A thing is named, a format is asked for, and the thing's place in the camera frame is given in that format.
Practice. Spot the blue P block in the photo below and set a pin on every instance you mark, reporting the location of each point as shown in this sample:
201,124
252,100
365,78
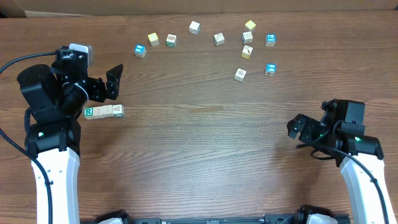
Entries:
270,40

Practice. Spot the white block blue pattern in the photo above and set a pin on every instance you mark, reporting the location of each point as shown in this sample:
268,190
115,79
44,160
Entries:
247,37

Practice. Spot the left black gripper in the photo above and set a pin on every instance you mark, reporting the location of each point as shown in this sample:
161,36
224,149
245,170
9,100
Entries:
112,85

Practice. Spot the blue top block left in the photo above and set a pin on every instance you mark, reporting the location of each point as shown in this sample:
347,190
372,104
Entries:
140,51

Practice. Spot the yellow block with tool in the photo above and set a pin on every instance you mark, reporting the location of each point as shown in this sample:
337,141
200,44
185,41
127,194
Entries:
246,52

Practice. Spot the white block green pattern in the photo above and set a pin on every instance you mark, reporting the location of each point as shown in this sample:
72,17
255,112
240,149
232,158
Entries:
218,39

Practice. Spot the blue top block right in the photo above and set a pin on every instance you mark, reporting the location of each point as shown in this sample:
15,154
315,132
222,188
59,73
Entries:
270,69

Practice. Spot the plain white block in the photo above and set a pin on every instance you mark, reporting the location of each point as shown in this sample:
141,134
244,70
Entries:
107,111

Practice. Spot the white block grape picture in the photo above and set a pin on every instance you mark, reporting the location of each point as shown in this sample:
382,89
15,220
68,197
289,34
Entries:
240,74

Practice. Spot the yellow top block left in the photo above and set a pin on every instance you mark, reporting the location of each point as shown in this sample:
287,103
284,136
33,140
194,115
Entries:
153,39

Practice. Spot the cardboard wall panel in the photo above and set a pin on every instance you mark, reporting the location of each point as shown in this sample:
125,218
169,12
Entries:
27,8

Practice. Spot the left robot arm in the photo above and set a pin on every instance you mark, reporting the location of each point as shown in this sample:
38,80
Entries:
56,95

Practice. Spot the green R block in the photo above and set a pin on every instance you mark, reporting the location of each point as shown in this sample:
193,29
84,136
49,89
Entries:
88,113

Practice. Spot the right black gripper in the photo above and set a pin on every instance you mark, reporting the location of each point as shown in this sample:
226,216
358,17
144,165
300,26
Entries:
310,126

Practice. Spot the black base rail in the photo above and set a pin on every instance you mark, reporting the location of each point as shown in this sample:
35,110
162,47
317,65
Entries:
266,219

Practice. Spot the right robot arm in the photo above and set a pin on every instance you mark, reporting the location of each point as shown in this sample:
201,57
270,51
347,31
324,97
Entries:
340,135

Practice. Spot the white block green triangle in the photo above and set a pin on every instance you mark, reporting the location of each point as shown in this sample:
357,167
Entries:
118,110

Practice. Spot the yellow top block right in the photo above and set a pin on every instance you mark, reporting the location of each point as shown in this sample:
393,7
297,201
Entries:
249,26

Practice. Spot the block with green B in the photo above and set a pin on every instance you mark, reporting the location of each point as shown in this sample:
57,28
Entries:
171,40

